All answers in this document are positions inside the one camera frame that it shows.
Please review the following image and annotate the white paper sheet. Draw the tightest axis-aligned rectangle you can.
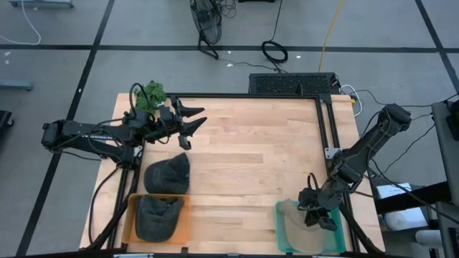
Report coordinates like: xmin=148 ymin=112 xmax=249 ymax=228
xmin=376 ymin=182 xmax=414 ymax=200

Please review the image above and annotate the white floor cable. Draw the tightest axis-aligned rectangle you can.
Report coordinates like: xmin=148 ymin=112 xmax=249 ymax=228
xmin=0 ymin=0 xmax=42 ymax=47

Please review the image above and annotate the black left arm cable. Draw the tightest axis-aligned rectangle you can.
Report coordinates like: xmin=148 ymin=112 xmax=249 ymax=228
xmin=128 ymin=82 xmax=156 ymax=120

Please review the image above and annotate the white paper roll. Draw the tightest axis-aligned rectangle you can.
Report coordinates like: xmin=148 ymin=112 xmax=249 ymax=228
xmin=379 ymin=207 xmax=430 ymax=231

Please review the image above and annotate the black coiled cable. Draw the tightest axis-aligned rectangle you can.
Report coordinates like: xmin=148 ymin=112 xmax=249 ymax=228
xmin=260 ymin=0 xmax=289 ymax=65

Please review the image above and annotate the teal plastic bin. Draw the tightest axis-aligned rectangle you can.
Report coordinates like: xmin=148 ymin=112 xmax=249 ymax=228
xmin=274 ymin=199 xmax=347 ymax=254

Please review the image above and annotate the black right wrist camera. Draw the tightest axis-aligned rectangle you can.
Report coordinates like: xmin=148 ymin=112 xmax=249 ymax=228
xmin=298 ymin=188 xmax=316 ymax=204

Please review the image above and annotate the black computer case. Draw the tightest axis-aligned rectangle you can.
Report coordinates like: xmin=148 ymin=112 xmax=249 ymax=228
xmin=248 ymin=72 xmax=341 ymax=96

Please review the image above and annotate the grey furniture foot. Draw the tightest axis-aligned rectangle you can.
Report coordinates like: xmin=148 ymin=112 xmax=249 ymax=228
xmin=9 ymin=0 xmax=75 ymax=9
xmin=0 ymin=79 xmax=34 ymax=92

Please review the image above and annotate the black aluminium table frame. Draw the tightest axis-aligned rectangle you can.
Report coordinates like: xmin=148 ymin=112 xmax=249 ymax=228
xmin=82 ymin=92 xmax=387 ymax=258

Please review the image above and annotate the thin black floor cable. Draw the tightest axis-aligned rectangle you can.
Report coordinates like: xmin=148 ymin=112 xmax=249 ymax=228
xmin=217 ymin=57 xmax=288 ymax=75

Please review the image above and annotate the white looped cable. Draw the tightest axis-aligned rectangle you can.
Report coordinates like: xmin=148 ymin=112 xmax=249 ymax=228
xmin=339 ymin=84 xmax=364 ymax=118

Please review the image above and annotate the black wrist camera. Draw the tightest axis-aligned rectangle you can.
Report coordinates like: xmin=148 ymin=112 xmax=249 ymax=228
xmin=157 ymin=105 xmax=174 ymax=123
xmin=298 ymin=188 xmax=316 ymax=204

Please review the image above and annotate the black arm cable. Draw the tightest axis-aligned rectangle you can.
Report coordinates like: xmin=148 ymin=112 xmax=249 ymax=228
xmin=358 ymin=92 xmax=459 ymax=225
xmin=128 ymin=82 xmax=156 ymax=120

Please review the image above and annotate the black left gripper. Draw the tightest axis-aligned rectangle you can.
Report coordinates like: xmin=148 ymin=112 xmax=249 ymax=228
xmin=144 ymin=94 xmax=208 ymax=151

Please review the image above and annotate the black floor object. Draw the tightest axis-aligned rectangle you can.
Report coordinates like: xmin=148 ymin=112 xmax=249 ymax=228
xmin=0 ymin=110 xmax=14 ymax=132

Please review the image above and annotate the potted plant white pot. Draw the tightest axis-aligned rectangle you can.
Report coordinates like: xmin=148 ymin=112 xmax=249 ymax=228
xmin=134 ymin=80 xmax=168 ymax=115

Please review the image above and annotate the yellow hanging cable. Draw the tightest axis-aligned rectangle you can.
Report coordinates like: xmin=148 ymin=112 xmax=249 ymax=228
xmin=318 ymin=0 xmax=344 ymax=74

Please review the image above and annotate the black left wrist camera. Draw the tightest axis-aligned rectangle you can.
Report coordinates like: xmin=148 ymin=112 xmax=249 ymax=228
xmin=157 ymin=105 xmax=174 ymax=123

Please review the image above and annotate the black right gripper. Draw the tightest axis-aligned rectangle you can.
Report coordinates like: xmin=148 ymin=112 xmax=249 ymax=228
xmin=304 ymin=186 xmax=342 ymax=232

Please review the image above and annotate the black floor fan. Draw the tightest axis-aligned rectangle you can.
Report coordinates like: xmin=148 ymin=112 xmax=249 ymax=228
xmin=189 ymin=0 xmax=224 ymax=60

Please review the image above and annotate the beige cap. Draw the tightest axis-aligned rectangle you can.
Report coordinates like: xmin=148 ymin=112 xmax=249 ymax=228
xmin=286 ymin=221 xmax=327 ymax=254
xmin=278 ymin=199 xmax=316 ymax=234

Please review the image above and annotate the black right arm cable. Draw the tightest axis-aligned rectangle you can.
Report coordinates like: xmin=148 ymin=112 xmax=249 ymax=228
xmin=358 ymin=92 xmax=459 ymax=225

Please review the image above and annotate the orange plastic bin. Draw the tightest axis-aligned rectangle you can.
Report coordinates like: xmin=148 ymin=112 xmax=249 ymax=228
xmin=120 ymin=193 xmax=193 ymax=246

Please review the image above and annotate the black crossbeam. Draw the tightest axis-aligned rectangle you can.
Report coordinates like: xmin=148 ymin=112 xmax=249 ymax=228
xmin=374 ymin=181 xmax=453 ymax=215

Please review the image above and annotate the dark grey cap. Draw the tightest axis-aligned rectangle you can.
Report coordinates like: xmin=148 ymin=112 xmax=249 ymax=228
xmin=134 ymin=195 xmax=185 ymax=243
xmin=143 ymin=152 xmax=191 ymax=196

